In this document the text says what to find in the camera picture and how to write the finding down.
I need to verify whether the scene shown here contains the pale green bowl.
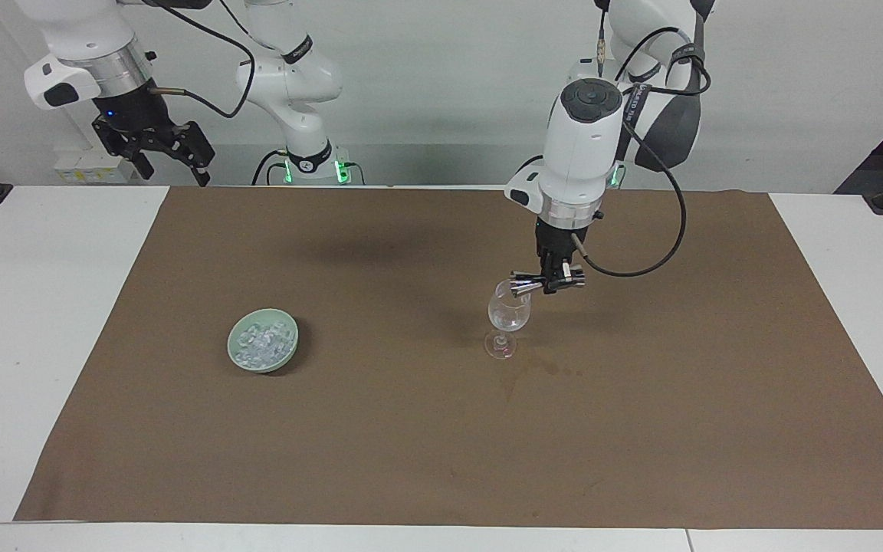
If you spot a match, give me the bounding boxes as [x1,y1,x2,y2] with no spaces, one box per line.
[227,308,300,374]

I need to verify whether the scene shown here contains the black cable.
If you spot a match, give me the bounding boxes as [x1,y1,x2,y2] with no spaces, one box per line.
[569,27,713,278]
[251,149,290,186]
[146,0,258,120]

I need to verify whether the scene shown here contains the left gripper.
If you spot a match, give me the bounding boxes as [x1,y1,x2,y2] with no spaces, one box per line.
[510,217,587,298]

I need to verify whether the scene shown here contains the ice cubes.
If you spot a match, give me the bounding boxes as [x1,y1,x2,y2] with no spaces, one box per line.
[232,320,294,366]

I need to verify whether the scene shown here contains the clear wine glass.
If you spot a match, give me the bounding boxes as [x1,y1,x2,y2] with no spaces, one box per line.
[484,279,533,360]

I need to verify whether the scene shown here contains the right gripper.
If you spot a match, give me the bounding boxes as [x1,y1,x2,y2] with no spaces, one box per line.
[91,77,217,188]

